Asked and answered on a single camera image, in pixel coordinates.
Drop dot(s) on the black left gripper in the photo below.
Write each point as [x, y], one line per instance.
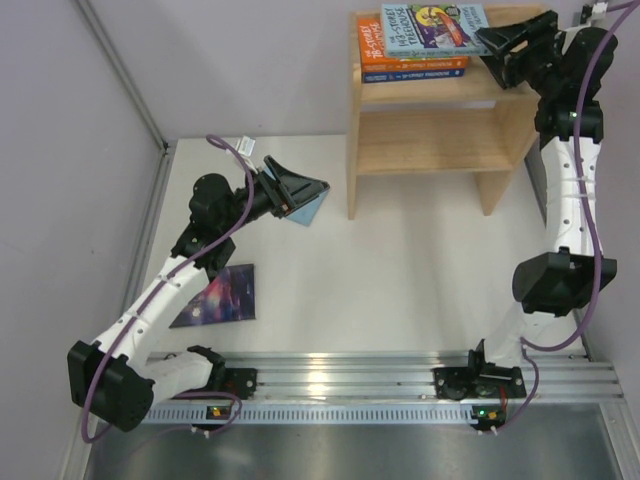
[273, 187]

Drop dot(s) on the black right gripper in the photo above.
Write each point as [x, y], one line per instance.
[523, 57]

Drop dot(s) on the light blue thin booklet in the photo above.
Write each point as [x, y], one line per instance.
[306, 215]

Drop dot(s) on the light blue 143-storey treehouse book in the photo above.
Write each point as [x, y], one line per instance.
[433, 31]

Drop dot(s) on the orange 78-storey treehouse book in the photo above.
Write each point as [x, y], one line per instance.
[374, 60]

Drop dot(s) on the purple galaxy cover book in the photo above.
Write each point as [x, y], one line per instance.
[230, 297]

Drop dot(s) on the blue 91-storey treehouse book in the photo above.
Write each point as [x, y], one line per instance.
[398, 76]

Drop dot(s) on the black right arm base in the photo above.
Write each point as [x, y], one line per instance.
[461, 383]

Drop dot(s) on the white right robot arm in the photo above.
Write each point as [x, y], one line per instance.
[565, 69]

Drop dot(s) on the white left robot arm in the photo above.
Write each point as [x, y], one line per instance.
[112, 377]

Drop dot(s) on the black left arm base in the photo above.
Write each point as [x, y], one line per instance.
[241, 382]

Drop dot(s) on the wooden two-tier shelf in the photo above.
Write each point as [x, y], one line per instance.
[461, 124]

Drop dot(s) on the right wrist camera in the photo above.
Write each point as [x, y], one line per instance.
[594, 11]

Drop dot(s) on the aluminium mounting rail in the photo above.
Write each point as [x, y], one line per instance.
[400, 389]

